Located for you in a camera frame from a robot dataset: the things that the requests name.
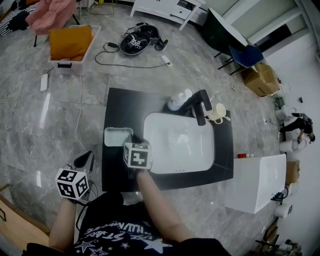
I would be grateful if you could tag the orange cushion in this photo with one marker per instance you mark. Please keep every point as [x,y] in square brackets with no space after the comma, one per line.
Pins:
[70,42]

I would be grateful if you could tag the white cabinet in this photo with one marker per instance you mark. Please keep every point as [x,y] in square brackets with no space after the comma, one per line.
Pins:
[252,182]

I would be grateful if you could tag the blue chair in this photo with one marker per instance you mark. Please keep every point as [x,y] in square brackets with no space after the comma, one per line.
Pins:
[246,56]

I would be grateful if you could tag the white sink basin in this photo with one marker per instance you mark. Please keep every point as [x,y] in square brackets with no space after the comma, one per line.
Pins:
[180,145]

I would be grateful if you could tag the white bench table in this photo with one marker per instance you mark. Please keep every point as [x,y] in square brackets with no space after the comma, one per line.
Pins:
[165,7]

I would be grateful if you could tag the pink cloth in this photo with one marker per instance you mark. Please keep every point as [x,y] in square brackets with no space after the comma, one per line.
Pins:
[50,15]

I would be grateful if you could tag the black charging device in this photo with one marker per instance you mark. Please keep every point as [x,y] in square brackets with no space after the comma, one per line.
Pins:
[161,45]

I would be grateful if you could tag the long white power strip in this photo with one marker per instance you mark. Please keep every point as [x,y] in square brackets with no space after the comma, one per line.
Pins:
[44,82]

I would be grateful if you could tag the person's left forearm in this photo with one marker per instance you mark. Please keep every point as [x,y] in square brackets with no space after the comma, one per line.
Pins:
[63,222]

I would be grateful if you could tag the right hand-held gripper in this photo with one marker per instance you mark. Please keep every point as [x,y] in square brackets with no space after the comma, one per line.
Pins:
[138,157]

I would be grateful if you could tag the person's right forearm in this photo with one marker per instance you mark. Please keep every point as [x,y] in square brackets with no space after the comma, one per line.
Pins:
[158,205]

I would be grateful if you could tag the white bucket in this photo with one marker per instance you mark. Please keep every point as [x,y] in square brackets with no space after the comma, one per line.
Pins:
[287,146]

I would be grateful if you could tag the white rectangular box object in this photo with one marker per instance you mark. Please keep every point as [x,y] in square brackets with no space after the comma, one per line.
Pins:
[115,137]

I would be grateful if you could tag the black case with equipment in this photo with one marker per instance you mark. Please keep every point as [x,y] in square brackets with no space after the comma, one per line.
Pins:
[136,40]

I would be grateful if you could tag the small brown cardboard box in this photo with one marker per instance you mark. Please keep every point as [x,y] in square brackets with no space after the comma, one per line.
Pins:
[292,172]

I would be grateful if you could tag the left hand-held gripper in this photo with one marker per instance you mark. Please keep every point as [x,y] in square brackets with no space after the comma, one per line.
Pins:
[72,183]

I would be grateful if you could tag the wooden furniture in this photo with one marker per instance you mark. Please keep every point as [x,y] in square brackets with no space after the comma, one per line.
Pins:
[20,222]

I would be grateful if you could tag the black printed t-shirt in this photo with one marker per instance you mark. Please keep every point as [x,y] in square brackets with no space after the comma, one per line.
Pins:
[112,230]

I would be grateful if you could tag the white soap dispenser bottle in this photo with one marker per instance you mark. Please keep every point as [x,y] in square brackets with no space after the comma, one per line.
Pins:
[176,101]

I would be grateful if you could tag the black board with white edge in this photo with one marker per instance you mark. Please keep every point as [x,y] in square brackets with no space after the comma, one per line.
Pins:
[220,32]

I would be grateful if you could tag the clear plastic storage bin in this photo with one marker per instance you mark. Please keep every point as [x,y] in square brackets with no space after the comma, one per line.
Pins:
[72,65]

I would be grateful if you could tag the black faucet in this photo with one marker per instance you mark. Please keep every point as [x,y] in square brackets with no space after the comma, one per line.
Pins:
[197,105]

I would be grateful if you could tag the red and white bottle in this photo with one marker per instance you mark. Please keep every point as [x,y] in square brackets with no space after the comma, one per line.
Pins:
[243,155]

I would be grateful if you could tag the black white striped cushion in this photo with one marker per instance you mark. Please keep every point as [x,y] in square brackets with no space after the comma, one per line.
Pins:
[12,22]

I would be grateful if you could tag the black sink counter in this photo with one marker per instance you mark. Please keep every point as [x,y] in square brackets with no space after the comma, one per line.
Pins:
[125,107]

